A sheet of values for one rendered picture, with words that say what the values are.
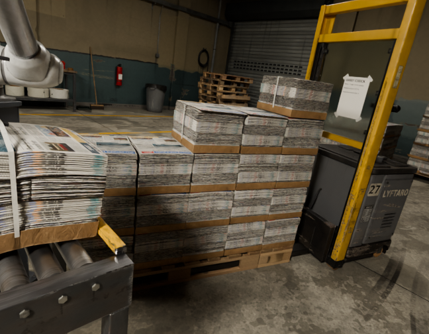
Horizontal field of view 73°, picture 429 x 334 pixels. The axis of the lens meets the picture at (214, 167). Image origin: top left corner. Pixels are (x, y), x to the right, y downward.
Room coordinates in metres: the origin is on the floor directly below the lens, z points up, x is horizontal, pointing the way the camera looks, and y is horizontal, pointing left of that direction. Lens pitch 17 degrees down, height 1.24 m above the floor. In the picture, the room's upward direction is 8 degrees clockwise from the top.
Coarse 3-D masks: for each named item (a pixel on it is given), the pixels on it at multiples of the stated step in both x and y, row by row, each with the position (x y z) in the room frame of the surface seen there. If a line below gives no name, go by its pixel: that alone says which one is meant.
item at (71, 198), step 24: (48, 144) 0.63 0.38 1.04; (72, 144) 0.68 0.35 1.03; (48, 168) 0.58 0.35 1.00; (72, 168) 0.62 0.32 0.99; (96, 168) 0.65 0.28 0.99; (48, 192) 0.58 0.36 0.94; (72, 192) 0.62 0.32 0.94; (96, 192) 0.66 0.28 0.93; (48, 216) 0.59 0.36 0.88; (72, 216) 0.62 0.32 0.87; (96, 216) 0.66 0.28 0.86
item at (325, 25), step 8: (320, 16) 2.48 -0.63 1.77; (328, 16) 2.51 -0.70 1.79; (320, 24) 2.46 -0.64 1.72; (328, 24) 2.49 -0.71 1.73; (320, 32) 2.51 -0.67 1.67; (328, 32) 2.48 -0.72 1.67; (312, 48) 2.48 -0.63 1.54; (320, 48) 2.50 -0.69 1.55; (312, 56) 2.46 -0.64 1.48; (320, 56) 2.44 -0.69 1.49; (312, 64) 2.46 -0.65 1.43; (320, 64) 2.46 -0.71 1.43; (312, 72) 2.45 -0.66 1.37; (312, 80) 2.44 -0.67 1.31
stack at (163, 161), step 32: (128, 160) 1.34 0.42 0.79; (160, 160) 1.41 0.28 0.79; (192, 160) 1.49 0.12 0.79; (224, 160) 1.58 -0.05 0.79; (256, 160) 1.68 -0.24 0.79; (192, 192) 1.52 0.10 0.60; (224, 192) 1.59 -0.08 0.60; (256, 192) 1.69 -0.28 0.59; (128, 224) 1.34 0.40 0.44; (160, 224) 1.42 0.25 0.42; (256, 224) 1.72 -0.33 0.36; (96, 256) 1.28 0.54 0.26; (128, 256) 1.35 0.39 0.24; (160, 256) 1.43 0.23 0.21; (256, 256) 1.74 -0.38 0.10
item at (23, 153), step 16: (0, 144) 0.57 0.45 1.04; (16, 144) 0.58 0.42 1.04; (0, 160) 0.52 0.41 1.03; (16, 160) 0.54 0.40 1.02; (32, 160) 0.56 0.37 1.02; (0, 176) 0.52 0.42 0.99; (16, 176) 0.54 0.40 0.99; (0, 192) 0.52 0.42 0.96; (0, 208) 0.52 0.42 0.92; (0, 224) 0.52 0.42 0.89
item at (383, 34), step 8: (344, 32) 2.25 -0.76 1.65; (352, 32) 2.19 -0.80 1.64; (360, 32) 2.13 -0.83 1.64; (368, 32) 2.08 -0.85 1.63; (376, 32) 2.03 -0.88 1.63; (384, 32) 1.98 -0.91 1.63; (392, 32) 1.93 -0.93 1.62; (320, 40) 2.44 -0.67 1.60; (328, 40) 2.37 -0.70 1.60; (336, 40) 2.30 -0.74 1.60; (344, 40) 2.24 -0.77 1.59; (352, 40) 2.18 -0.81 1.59; (360, 40) 2.13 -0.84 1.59; (368, 40) 2.09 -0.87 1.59; (376, 40) 2.05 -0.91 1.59; (384, 40) 2.01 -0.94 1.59
